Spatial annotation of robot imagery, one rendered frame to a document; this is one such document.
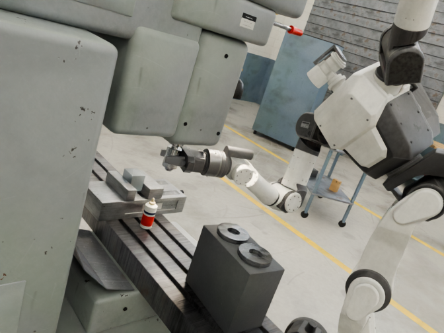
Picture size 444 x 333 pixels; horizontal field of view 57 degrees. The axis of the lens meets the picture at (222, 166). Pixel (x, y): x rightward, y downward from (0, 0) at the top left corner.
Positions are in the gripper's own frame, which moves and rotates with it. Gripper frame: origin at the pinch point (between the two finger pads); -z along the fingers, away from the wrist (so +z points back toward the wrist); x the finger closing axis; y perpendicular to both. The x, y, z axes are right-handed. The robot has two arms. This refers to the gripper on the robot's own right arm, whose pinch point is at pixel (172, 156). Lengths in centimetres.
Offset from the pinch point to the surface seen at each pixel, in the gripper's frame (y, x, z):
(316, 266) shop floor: 126, -122, 199
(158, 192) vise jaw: 18.2, -11.5, 2.7
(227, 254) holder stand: 10.0, 36.6, 7.7
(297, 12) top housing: -51, 6, 22
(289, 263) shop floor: 125, -125, 171
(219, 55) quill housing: -34.1, 10.3, 1.3
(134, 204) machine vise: 22.2, -8.6, -5.4
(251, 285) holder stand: 12.7, 45.2, 11.6
